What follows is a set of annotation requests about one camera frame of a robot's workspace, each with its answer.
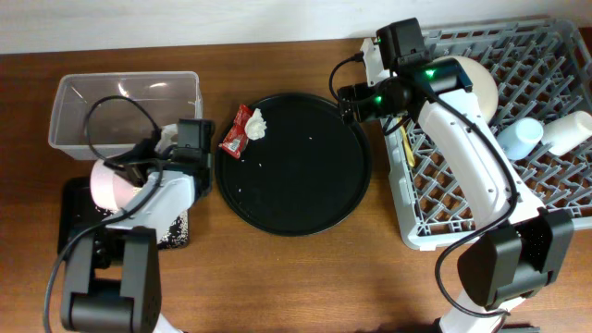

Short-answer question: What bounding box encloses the black rectangular tray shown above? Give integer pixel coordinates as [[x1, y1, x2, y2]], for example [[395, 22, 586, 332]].
[[56, 177, 190, 253]]

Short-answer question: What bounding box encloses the pink bowl with rice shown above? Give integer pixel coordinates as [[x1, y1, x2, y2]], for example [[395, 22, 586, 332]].
[[90, 160, 140, 212]]

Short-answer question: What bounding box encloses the beige plate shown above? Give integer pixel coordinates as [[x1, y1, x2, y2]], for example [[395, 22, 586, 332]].
[[436, 55, 499, 124]]

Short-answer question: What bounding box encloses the grey dishwasher rack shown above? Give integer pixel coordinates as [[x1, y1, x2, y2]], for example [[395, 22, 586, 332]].
[[385, 18, 591, 251]]

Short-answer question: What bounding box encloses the red snack wrapper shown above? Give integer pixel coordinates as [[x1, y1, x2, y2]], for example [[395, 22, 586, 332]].
[[218, 105, 253, 159]]

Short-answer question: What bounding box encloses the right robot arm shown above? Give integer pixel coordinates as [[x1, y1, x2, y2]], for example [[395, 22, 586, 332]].
[[332, 58, 574, 332]]

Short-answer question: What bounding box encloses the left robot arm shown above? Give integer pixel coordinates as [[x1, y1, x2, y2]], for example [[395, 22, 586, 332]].
[[56, 134, 213, 332]]

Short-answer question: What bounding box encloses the crumpled white tissue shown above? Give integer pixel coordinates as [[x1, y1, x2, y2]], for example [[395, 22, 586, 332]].
[[244, 108, 267, 141]]

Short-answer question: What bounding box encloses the light blue cup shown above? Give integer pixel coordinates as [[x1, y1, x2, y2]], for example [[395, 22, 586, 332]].
[[497, 117, 544, 161]]

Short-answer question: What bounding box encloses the clear plastic bin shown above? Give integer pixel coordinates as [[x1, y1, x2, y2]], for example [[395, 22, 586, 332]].
[[48, 71, 203, 160]]

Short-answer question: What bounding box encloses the cream white cup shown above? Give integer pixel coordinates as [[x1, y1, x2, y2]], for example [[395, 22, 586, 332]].
[[541, 111, 592, 156]]

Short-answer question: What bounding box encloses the round black tray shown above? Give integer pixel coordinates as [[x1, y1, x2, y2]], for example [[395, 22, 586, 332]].
[[215, 92, 372, 237]]

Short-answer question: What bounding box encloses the yellow plastic knife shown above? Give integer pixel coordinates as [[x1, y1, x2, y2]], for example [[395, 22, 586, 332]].
[[399, 117, 415, 168]]

